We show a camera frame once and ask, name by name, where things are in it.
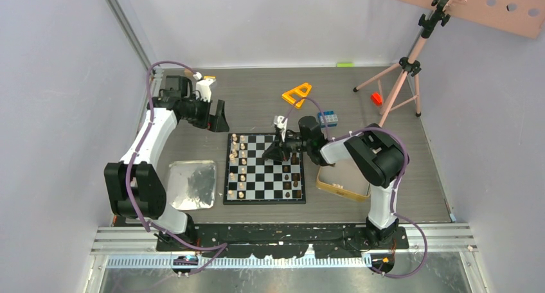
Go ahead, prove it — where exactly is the dark chess piece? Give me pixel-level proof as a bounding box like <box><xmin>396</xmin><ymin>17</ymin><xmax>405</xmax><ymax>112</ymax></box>
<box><xmin>290</xmin><ymin>153</ymin><xmax>299</xmax><ymax>164</ymax></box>

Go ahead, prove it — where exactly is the gold square metal tin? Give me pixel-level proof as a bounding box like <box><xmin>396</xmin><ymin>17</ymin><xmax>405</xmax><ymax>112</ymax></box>
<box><xmin>316</xmin><ymin>160</ymin><xmax>370</xmax><ymax>202</ymax></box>

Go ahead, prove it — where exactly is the green block at wall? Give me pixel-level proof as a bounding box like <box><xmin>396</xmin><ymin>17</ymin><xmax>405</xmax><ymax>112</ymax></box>
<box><xmin>335</xmin><ymin>62</ymin><xmax>354</xmax><ymax>67</ymax></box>

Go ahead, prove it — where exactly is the yellow triangle toy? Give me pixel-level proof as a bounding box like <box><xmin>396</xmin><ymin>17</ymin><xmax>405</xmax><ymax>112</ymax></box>
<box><xmin>281</xmin><ymin>82</ymin><xmax>312</xmax><ymax>109</ymax></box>

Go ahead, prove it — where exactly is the pink tripod stand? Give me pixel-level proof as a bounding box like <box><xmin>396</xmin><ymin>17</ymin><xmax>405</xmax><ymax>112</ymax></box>
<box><xmin>353</xmin><ymin>23</ymin><xmax>426</xmax><ymax>127</ymax></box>

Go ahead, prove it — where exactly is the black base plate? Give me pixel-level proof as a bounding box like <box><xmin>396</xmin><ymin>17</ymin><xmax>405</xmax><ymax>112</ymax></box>
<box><xmin>155</xmin><ymin>222</ymin><xmax>409</xmax><ymax>260</ymax></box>

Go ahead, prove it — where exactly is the blue and grey lego block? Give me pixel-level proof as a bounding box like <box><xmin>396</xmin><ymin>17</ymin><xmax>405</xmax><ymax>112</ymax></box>
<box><xmin>317</xmin><ymin>111</ymin><xmax>339</xmax><ymax>128</ymax></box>

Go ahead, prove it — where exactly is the red block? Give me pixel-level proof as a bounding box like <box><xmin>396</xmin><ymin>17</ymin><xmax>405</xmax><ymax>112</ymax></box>
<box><xmin>370</xmin><ymin>93</ymin><xmax>382</xmax><ymax>107</ymax></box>

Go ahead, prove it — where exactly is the silver tin lid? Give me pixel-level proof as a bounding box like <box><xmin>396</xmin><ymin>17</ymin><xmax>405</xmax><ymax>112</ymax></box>
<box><xmin>166</xmin><ymin>160</ymin><xmax>217</xmax><ymax>211</ymax></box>

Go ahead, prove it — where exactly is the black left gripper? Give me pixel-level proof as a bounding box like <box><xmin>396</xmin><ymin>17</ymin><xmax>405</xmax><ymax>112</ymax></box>
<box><xmin>181</xmin><ymin>94</ymin><xmax>229</xmax><ymax>132</ymax></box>

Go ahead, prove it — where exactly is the pink perforated board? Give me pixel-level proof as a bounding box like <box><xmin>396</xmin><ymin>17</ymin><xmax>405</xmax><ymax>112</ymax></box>
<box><xmin>399</xmin><ymin>0</ymin><xmax>544</xmax><ymax>39</ymax></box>

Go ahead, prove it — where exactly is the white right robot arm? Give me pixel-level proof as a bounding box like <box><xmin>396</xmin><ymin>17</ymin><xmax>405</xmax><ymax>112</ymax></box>
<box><xmin>262</xmin><ymin>116</ymin><xmax>409</xmax><ymax>249</ymax></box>

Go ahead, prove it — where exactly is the black and white chessboard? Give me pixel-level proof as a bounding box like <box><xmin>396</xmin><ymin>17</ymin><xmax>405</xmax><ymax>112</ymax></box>
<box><xmin>223</xmin><ymin>133</ymin><xmax>307</xmax><ymax>205</ymax></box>

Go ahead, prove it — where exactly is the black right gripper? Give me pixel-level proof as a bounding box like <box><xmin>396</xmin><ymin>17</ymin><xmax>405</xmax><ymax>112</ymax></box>
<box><xmin>263</xmin><ymin>129</ymin><xmax>312</xmax><ymax>162</ymax></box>

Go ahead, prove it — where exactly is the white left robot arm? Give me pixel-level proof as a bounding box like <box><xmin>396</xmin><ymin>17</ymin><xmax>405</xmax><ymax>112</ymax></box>
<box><xmin>104</xmin><ymin>73</ymin><xmax>229</xmax><ymax>251</ymax></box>

